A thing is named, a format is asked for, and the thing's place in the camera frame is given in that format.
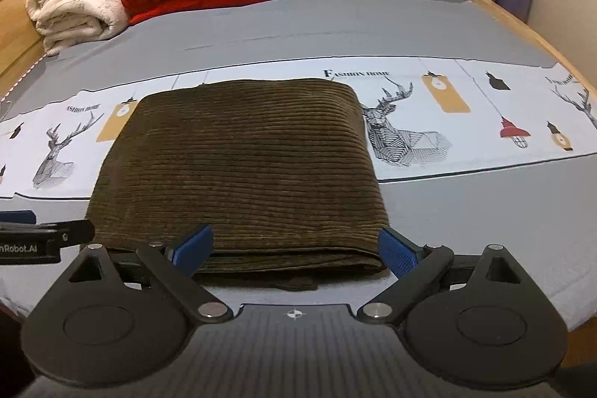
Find white fleece blanket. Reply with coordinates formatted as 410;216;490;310
25;0;137;57

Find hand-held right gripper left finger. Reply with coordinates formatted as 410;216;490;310
68;224;235;326

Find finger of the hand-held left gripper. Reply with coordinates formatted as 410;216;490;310
0;219;97;248
0;210;37;226

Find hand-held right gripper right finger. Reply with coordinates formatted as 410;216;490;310
356;227;522;326

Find brown corduroy pants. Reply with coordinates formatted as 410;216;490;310
86;78;391;292

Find grey printed bed sheet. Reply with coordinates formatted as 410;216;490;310
0;0;597;336

